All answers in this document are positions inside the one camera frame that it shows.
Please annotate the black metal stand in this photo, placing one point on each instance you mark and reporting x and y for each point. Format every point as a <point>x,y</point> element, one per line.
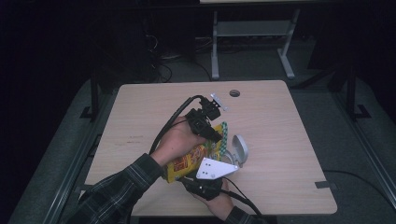
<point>94,93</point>
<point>351,93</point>

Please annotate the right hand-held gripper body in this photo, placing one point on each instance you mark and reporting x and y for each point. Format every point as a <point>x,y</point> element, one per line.
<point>211,169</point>

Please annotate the yellow spouted food pouch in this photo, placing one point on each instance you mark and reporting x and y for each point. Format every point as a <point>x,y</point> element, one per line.
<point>186,160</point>

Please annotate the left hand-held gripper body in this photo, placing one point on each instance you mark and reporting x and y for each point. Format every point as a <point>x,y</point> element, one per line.
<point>200,119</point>

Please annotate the clear jar with grey lid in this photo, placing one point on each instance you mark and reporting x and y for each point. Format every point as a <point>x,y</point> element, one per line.
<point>240,149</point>

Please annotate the person's left hand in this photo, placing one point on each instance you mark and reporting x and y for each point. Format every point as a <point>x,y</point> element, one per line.
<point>177,140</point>

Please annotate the grey tape strip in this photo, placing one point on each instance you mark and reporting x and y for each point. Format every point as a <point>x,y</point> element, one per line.
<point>81,188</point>
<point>325,185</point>

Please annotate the grey metal table frame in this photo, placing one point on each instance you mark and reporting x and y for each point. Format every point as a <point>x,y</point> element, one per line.
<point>249,28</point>

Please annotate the person's right hand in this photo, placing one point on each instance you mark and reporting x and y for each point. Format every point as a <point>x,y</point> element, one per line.
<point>222,202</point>

